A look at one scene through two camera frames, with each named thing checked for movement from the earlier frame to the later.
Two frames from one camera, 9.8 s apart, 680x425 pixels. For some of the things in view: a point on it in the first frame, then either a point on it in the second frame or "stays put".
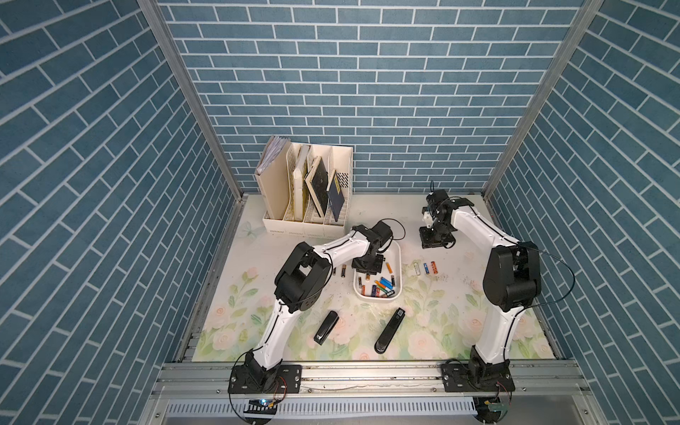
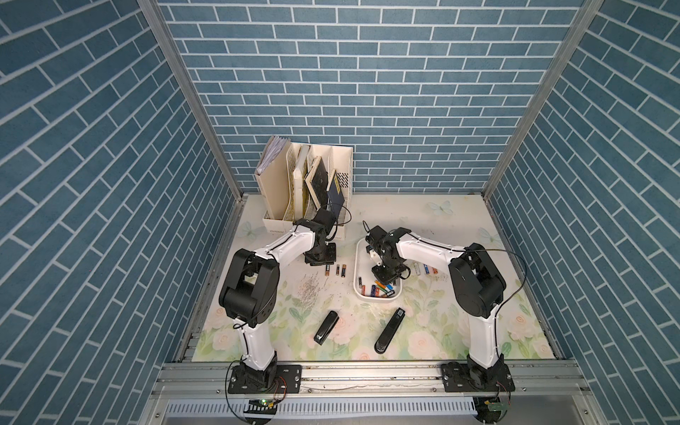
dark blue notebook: x=336 y=197 stays put
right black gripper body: x=433 y=236 -> x=387 y=273
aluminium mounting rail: x=370 y=380 stays put
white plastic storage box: x=386 y=286 stays put
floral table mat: x=442 y=298 stays put
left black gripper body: x=369 y=266 -> x=325 y=255
